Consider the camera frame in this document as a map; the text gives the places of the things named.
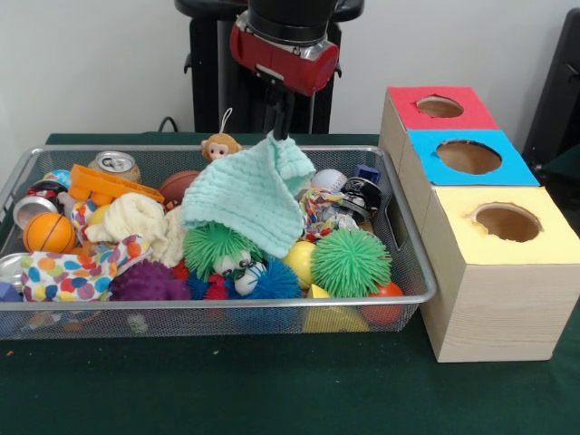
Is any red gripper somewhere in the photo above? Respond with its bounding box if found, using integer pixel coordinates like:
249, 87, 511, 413
229, 23, 342, 141

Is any mint green cloth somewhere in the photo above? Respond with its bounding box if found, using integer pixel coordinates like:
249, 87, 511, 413
181, 134, 316, 260

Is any wooden box with three holes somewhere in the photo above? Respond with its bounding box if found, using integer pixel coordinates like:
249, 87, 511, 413
381, 86, 580, 363

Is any brown monkey plush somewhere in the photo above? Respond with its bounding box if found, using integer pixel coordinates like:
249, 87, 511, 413
201, 109, 243, 164

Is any yellow ball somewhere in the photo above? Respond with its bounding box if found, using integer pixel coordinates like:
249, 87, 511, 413
283, 240, 318, 289

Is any green spiky ball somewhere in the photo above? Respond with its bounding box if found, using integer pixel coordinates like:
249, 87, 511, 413
183, 224, 264, 280
311, 228, 392, 298

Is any cream cloth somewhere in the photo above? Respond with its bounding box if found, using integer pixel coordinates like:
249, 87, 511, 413
86, 192, 187, 266

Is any orange plastic toy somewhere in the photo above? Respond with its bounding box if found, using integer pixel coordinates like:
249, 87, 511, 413
71, 164, 166, 205

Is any purple spiky ball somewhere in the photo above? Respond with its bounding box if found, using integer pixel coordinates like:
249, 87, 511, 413
109, 260, 191, 302

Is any small orange basketball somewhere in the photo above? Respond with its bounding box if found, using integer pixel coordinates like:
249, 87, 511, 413
23, 212, 78, 254

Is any polka dot cloth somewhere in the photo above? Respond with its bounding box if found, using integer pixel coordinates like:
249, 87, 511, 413
20, 234, 153, 303

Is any dark green tablecloth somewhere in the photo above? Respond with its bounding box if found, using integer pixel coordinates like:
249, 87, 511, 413
0, 133, 580, 435

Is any black upright panel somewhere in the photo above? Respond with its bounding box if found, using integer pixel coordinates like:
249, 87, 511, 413
526, 9, 580, 169

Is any side table with green cloth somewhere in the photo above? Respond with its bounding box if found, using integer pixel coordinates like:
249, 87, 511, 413
542, 145, 580, 188

